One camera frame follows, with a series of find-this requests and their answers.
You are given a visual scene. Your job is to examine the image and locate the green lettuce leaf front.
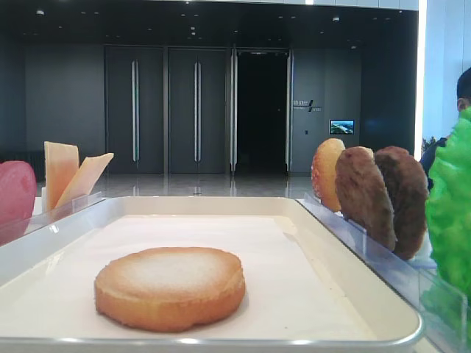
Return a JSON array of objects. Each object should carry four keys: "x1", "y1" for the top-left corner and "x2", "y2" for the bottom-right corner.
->
[{"x1": 425, "y1": 109, "x2": 470, "y2": 293}]

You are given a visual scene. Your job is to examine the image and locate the green lettuce leaf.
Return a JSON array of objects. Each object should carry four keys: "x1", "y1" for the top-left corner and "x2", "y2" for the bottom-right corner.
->
[
  {"x1": 425, "y1": 109, "x2": 470, "y2": 293},
  {"x1": 421, "y1": 284, "x2": 470, "y2": 352}
]

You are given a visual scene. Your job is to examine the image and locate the upright bread slice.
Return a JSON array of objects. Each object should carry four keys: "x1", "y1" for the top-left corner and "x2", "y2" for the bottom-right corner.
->
[{"x1": 311, "y1": 138, "x2": 345, "y2": 213}]

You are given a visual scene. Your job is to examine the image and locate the brown meat patty front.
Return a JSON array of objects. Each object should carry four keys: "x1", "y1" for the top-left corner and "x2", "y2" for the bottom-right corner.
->
[{"x1": 335, "y1": 146, "x2": 397, "y2": 251}]

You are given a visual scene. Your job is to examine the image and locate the brown meat patty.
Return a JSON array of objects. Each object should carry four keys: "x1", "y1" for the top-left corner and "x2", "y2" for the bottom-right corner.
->
[
  {"x1": 335, "y1": 146, "x2": 397, "y2": 251},
  {"x1": 375, "y1": 146, "x2": 428, "y2": 260}
]

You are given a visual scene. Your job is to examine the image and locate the round bread slice on tray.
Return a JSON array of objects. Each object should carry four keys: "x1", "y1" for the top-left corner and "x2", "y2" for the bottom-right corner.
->
[{"x1": 93, "y1": 247, "x2": 246, "y2": 332}]

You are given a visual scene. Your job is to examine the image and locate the leaning cheese slice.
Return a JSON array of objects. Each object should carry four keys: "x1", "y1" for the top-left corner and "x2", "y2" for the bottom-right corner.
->
[{"x1": 55, "y1": 153, "x2": 114, "y2": 208}]

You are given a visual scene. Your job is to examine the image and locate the brown meat patty rear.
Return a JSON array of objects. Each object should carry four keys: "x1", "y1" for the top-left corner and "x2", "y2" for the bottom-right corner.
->
[{"x1": 375, "y1": 146, "x2": 428, "y2": 260}]

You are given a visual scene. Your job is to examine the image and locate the tall cheese slice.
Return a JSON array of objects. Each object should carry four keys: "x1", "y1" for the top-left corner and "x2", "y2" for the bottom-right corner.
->
[{"x1": 44, "y1": 141, "x2": 79, "y2": 211}]

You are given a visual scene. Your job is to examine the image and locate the red tomato slice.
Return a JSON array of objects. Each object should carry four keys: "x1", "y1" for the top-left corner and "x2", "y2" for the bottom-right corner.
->
[{"x1": 1, "y1": 161, "x2": 37, "y2": 245}]

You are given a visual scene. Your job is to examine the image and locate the green lettuce leaf rear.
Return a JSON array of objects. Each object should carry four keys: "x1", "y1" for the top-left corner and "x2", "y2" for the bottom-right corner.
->
[{"x1": 421, "y1": 284, "x2": 470, "y2": 352}]

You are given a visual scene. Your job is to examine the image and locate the white paper tray liner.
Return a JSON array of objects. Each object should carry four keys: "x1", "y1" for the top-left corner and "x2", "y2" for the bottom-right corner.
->
[{"x1": 1, "y1": 215, "x2": 374, "y2": 342}]

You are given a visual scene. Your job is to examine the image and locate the white rectangular tray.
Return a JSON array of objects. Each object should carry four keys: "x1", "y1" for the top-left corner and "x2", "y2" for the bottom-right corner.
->
[{"x1": 1, "y1": 196, "x2": 424, "y2": 352}]

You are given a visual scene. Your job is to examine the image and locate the clear acrylic left rack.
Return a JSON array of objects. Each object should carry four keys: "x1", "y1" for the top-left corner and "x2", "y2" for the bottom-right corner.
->
[{"x1": 1, "y1": 192, "x2": 104, "y2": 246}]

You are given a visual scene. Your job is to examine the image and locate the clear acrylic rack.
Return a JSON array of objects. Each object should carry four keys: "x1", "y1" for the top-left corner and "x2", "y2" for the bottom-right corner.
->
[
  {"x1": 1, "y1": 192, "x2": 104, "y2": 246},
  {"x1": 300, "y1": 194, "x2": 462, "y2": 352}
]

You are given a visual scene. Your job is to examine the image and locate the person in dark shirt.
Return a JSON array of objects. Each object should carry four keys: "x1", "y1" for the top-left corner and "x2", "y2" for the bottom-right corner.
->
[{"x1": 420, "y1": 68, "x2": 471, "y2": 191}]

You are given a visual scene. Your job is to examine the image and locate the clear acrylic right rack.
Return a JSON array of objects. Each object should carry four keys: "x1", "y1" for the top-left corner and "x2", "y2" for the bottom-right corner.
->
[{"x1": 300, "y1": 194, "x2": 462, "y2": 352}]

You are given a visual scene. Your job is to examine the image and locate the small wall screen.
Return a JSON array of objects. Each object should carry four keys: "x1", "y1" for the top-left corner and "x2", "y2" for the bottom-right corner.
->
[{"x1": 329, "y1": 120, "x2": 355, "y2": 135}]

